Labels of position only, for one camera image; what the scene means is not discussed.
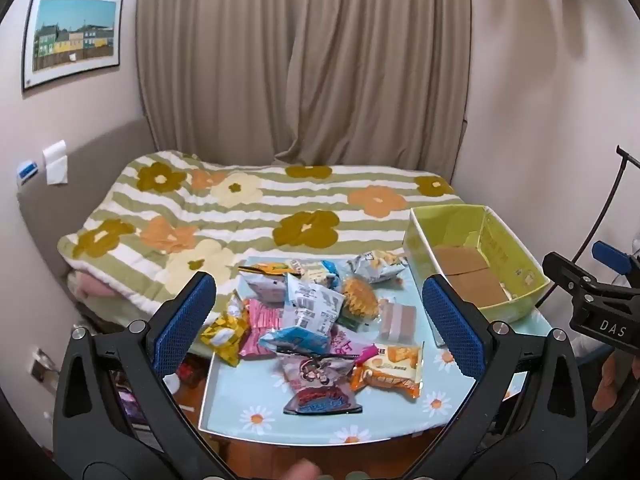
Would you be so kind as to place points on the round cookie packet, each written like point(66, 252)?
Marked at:
point(357, 300)

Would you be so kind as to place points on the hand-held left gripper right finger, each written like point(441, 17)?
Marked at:
point(452, 330)

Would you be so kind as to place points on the pink striped snack packet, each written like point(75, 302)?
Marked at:
point(262, 322)

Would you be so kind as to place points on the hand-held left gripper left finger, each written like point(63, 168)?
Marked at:
point(185, 325)

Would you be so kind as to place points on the pink lettered snack packet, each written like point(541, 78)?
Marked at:
point(345, 345)

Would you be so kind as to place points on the orange bread packet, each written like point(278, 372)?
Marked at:
point(390, 367)

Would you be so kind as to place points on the white paper note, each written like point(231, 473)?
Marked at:
point(55, 165)

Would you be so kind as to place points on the white blue barcode packet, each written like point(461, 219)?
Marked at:
point(310, 305)

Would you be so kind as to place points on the pink translucent packet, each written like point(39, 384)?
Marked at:
point(397, 320)

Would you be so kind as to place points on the pink pillow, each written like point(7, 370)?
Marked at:
point(95, 287)

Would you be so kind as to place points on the orange yellow snack packet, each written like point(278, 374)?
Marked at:
point(270, 267)

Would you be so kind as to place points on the cartoon print snack packet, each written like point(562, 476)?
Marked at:
point(320, 385)

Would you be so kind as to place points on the floral striped blanket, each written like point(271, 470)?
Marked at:
point(250, 210)

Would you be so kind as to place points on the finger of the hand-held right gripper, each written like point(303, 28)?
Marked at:
point(565, 265)
point(610, 254)

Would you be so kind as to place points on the green cardboard box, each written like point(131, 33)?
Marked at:
point(425, 240)

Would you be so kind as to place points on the person's right hand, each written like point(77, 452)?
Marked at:
point(607, 385)

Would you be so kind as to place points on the wall socket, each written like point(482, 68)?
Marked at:
point(42, 365)

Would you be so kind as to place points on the framed wall poster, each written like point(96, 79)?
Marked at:
point(75, 35)

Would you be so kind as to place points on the daisy print tablecloth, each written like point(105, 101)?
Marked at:
point(240, 395)

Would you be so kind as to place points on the beige curtain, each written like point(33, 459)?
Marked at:
point(300, 60)

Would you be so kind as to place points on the white pink snack packet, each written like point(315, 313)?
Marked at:
point(265, 287)

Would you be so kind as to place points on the black curved stand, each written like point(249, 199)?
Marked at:
point(620, 153)

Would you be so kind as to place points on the blue snack packet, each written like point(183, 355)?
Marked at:
point(295, 340)

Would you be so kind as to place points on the blue wall card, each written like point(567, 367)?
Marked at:
point(28, 169)

